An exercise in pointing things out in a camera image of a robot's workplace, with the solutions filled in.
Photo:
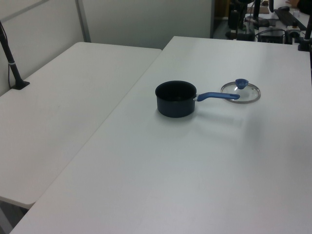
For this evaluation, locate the glass lid with blue knob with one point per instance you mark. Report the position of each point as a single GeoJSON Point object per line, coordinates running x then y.
{"type": "Point", "coordinates": [241, 83]}

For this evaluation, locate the black camera pole with base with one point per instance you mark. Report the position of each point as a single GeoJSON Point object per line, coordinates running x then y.
{"type": "Point", "coordinates": [12, 65]}

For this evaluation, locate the grey metal partition post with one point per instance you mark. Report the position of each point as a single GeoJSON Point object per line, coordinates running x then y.
{"type": "Point", "coordinates": [83, 22]}

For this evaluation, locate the white side table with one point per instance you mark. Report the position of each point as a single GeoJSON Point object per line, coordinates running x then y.
{"type": "Point", "coordinates": [61, 104]}

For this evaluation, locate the black computer mouse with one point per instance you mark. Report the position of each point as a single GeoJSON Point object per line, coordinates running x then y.
{"type": "Point", "coordinates": [283, 8]}

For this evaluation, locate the black clamped camera pole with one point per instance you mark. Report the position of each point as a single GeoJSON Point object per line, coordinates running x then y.
{"type": "Point", "coordinates": [307, 31]}

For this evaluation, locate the black box device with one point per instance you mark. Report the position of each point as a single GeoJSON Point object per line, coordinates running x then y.
{"type": "Point", "coordinates": [271, 36]}

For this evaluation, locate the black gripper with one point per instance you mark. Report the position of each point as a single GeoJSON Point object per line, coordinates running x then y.
{"type": "Point", "coordinates": [234, 19]}

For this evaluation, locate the black keyboard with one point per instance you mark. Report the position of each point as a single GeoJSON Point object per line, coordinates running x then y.
{"type": "Point", "coordinates": [288, 17]}

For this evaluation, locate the black monitor stand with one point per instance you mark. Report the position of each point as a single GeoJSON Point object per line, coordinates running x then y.
{"type": "Point", "coordinates": [259, 17]}

